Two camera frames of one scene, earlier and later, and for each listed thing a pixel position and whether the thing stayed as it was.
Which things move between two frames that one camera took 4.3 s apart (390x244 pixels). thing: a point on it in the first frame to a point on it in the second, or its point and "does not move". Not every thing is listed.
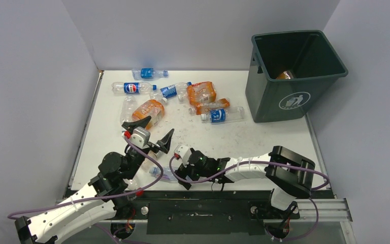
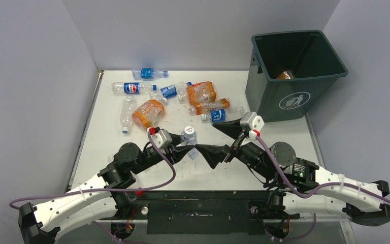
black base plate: [234, 217] does not move
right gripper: [183, 172] to [214, 153]
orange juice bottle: [286, 74] does not move
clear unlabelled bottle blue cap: [130, 104] does not move
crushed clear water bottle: [168, 173] to [189, 136]
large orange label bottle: [201, 93] does not move
